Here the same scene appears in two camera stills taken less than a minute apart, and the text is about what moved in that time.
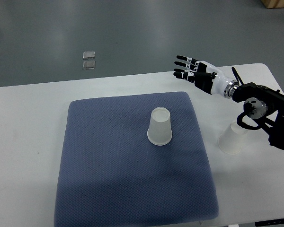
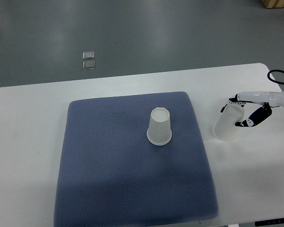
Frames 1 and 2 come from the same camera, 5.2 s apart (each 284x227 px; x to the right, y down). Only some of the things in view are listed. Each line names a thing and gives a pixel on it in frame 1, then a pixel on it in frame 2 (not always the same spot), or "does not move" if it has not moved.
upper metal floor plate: x=89 y=55 does not move
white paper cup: x=230 y=140 → x=225 y=128
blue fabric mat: x=112 y=176 does not move
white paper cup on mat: x=160 y=132 does not move
